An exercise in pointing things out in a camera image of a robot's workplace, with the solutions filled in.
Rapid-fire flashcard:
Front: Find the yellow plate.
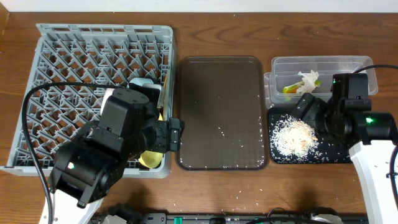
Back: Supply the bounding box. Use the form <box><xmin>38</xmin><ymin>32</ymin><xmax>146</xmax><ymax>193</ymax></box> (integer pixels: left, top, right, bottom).
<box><xmin>139</xmin><ymin>118</ymin><xmax>164</xmax><ymax>169</ymax></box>

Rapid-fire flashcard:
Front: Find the green orange snack wrapper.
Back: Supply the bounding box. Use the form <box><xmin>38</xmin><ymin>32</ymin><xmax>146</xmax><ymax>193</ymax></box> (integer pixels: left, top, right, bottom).
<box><xmin>282</xmin><ymin>80</ymin><xmax>321</xmax><ymax>94</ymax></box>

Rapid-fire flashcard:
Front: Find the white napkin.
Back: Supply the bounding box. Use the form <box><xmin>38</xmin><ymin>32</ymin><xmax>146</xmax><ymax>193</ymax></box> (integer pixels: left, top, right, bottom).
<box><xmin>296</xmin><ymin>70</ymin><xmax>321</xmax><ymax>93</ymax></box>

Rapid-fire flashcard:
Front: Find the light blue bowl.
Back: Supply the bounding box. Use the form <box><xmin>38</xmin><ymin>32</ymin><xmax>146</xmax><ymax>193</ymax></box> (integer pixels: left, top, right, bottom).
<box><xmin>128</xmin><ymin>78</ymin><xmax>164</xmax><ymax>90</ymax></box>

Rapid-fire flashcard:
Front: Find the wooden chopstick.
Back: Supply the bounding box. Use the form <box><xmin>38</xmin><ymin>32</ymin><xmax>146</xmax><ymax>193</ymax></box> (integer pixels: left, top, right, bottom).
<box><xmin>163</xmin><ymin>74</ymin><xmax>169</xmax><ymax>108</ymax></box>

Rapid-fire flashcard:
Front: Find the pink bowl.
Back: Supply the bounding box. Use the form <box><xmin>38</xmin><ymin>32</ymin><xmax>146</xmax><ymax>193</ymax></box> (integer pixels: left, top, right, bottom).
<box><xmin>100</xmin><ymin>88</ymin><xmax>114</xmax><ymax>114</ymax></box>

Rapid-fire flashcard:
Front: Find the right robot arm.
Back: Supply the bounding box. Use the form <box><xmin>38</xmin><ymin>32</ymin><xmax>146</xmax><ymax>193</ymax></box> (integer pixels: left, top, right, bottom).
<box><xmin>291</xmin><ymin>93</ymin><xmax>397</xmax><ymax>223</ymax></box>

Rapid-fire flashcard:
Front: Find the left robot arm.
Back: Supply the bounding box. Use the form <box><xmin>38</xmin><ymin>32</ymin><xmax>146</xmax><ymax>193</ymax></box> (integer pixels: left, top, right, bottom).
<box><xmin>40</xmin><ymin>116</ymin><xmax>185</xmax><ymax>223</ymax></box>

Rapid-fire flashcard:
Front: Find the rice food waste pile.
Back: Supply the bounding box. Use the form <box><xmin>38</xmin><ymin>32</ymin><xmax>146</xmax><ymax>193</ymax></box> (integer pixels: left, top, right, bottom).
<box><xmin>270</xmin><ymin>115</ymin><xmax>319</xmax><ymax>157</ymax></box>

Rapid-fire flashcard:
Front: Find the grey dishwasher rack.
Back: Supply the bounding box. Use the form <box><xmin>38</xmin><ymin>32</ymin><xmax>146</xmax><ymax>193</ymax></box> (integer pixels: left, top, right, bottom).
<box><xmin>0</xmin><ymin>23</ymin><xmax>177</xmax><ymax>179</ymax></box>

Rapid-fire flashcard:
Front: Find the black plastic bin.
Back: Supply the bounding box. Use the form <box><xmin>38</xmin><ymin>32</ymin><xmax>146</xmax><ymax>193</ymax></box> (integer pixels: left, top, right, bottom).
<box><xmin>267</xmin><ymin>108</ymin><xmax>351</xmax><ymax>164</ymax></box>

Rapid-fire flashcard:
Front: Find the clear plastic bin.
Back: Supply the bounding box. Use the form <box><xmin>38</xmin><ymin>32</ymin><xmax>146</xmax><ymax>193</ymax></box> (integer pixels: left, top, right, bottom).
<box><xmin>264</xmin><ymin>55</ymin><xmax>373</xmax><ymax>109</ymax></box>

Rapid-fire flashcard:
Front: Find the brown serving tray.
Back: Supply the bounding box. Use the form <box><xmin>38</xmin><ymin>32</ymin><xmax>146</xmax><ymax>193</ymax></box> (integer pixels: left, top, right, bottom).
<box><xmin>175</xmin><ymin>56</ymin><xmax>269</xmax><ymax>171</ymax></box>

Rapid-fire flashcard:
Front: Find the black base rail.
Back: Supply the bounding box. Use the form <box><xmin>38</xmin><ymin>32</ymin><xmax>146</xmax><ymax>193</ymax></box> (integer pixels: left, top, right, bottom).
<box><xmin>89</xmin><ymin>204</ymin><xmax>369</xmax><ymax>224</ymax></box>

